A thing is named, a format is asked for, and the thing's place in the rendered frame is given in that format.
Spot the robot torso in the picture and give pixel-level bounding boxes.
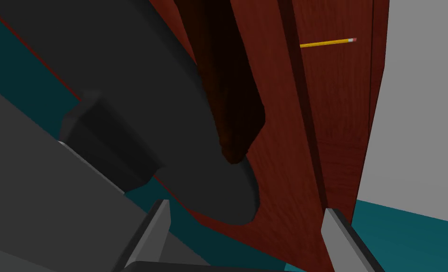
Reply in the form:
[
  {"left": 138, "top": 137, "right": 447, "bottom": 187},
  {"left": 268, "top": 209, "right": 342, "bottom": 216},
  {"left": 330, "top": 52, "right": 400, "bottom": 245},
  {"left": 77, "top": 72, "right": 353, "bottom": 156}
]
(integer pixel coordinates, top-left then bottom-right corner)
[{"left": 0, "top": 0, "right": 262, "bottom": 227}]

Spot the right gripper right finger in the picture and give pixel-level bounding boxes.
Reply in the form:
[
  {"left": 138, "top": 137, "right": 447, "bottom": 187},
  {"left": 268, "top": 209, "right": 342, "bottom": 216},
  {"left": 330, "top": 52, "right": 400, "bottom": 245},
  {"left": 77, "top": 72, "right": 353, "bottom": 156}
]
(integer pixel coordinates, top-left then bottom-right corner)
[{"left": 320, "top": 207, "right": 386, "bottom": 272}]

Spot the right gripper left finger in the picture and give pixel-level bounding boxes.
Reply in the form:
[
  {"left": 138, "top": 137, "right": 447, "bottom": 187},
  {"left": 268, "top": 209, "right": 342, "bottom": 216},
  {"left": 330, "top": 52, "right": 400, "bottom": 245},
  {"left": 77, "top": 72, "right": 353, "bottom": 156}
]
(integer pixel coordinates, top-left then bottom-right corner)
[{"left": 112, "top": 199, "right": 171, "bottom": 272}]

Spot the yellow pencil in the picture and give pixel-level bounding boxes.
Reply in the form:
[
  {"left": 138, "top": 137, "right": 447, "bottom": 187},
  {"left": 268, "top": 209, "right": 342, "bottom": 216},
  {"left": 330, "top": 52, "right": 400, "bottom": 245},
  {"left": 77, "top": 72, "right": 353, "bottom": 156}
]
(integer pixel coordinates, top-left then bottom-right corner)
[{"left": 299, "top": 37, "right": 357, "bottom": 49}]

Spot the red-brown wooden table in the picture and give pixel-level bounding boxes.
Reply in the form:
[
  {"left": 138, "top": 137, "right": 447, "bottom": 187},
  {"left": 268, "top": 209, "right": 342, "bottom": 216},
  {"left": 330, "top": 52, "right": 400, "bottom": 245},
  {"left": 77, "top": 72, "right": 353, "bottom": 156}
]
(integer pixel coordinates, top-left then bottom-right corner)
[{"left": 148, "top": 0, "right": 390, "bottom": 272}]

